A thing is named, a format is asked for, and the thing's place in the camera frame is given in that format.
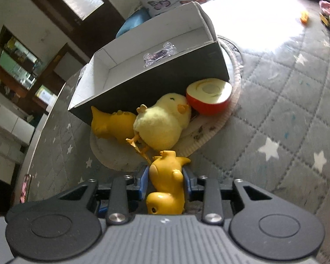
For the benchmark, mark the white cabinet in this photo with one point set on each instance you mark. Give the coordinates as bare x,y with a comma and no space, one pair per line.
8,123

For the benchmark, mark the clear plastic toy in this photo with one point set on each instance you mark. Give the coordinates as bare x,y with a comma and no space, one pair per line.
159,53

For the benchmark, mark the yellow plush chick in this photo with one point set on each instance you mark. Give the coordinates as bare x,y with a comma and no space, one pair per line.
159,121

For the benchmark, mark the small orange toy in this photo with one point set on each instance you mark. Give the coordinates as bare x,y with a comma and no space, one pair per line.
304,17

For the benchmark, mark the red toy apple half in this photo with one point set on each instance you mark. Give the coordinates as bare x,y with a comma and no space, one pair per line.
209,104

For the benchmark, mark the pink small toy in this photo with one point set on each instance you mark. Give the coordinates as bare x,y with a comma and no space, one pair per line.
327,7

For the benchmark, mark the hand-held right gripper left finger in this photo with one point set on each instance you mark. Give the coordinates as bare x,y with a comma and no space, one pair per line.
143,183

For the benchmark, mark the dark wooden door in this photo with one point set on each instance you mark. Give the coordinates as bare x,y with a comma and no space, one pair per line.
110,19

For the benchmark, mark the dark wooden shelf cabinet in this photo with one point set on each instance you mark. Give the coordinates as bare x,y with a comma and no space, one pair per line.
16,60

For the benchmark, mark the grey star quilted mat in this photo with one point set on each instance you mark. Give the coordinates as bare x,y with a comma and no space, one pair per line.
277,115

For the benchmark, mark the cardboard box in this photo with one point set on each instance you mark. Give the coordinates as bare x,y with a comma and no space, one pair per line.
154,82

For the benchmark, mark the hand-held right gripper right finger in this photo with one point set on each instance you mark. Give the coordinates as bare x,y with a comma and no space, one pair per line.
187,183

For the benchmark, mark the yellow toy duck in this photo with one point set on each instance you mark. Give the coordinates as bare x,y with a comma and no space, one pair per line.
110,123
167,176

